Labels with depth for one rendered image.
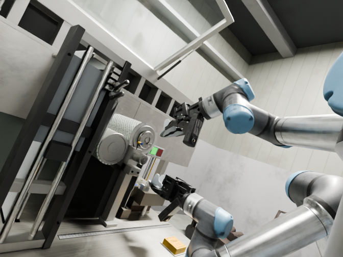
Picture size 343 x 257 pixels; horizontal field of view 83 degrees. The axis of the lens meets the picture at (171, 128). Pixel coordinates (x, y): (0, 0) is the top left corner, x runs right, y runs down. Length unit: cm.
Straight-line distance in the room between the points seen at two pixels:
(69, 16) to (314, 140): 96
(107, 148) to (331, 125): 64
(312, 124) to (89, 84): 53
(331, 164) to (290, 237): 300
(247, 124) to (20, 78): 83
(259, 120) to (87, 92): 46
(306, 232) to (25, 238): 66
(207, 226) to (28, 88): 83
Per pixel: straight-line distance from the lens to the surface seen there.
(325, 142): 46
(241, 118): 52
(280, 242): 57
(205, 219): 65
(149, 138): 82
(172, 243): 86
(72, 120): 56
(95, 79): 57
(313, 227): 59
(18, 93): 96
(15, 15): 98
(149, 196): 94
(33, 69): 96
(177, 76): 358
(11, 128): 99
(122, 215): 92
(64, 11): 102
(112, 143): 75
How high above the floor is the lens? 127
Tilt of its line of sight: 4 degrees up
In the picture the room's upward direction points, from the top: 23 degrees clockwise
